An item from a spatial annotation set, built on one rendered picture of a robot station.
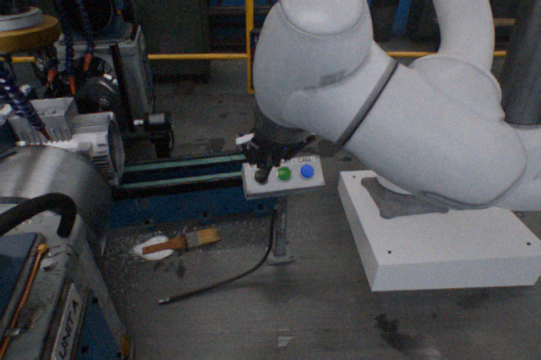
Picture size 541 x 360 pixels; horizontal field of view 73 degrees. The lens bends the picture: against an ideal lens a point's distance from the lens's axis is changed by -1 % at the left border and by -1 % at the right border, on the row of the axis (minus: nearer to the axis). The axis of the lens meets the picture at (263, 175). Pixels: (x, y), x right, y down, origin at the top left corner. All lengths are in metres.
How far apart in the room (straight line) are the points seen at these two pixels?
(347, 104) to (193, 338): 0.62
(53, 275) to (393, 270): 0.66
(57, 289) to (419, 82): 0.46
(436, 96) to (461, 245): 0.63
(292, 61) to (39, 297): 0.38
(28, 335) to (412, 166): 0.42
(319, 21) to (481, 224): 0.82
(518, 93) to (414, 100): 0.49
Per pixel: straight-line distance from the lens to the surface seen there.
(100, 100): 1.19
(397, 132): 0.35
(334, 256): 0.98
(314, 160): 0.80
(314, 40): 0.32
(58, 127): 0.98
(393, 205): 1.00
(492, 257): 0.97
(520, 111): 0.85
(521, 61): 0.82
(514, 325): 1.00
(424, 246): 0.93
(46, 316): 0.49
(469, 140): 0.37
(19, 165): 0.76
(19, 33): 0.89
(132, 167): 1.13
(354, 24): 0.33
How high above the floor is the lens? 1.52
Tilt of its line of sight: 36 degrees down
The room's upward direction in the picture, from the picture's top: straight up
